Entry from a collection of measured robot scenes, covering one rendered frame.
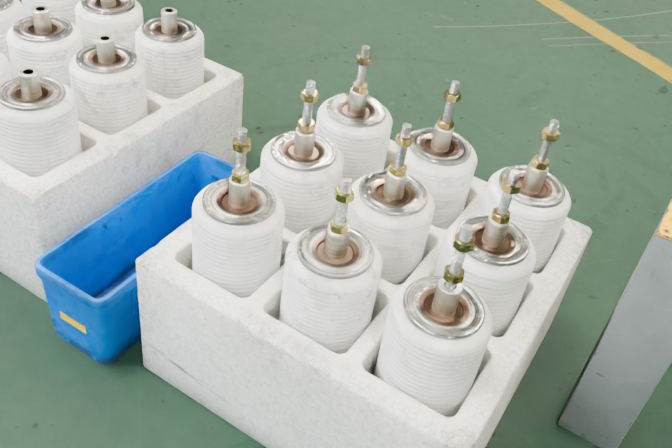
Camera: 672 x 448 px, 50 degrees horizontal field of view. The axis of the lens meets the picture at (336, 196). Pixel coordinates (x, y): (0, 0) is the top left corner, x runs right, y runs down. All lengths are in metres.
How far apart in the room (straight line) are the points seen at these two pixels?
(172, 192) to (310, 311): 0.39
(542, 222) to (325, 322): 0.28
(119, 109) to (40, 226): 0.18
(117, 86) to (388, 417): 0.54
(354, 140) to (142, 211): 0.30
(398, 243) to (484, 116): 0.73
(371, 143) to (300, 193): 0.13
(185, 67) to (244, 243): 0.39
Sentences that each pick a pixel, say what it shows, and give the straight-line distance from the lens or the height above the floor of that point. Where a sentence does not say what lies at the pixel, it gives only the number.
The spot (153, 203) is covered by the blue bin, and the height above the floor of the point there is 0.09.
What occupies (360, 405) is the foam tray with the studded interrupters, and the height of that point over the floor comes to 0.16.
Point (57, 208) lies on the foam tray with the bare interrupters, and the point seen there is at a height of 0.15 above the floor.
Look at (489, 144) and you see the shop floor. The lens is 1.39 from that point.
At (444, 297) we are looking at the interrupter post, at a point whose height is 0.27.
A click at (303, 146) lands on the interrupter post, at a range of 0.82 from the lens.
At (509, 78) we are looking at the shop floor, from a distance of 1.64.
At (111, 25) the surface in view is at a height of 0.24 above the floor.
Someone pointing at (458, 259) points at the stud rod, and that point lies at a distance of 0.63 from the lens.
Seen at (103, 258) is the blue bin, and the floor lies 0.06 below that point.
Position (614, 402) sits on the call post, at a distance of 0.91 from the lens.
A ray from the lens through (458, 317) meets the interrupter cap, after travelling 0.68.
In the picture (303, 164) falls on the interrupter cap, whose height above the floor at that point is 0.25.
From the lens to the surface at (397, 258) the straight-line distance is 0.79.
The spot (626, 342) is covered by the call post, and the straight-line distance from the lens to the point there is 0.84.
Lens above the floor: 0.73
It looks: 38 degrees down
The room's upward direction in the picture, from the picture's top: 9 degrees clockwise
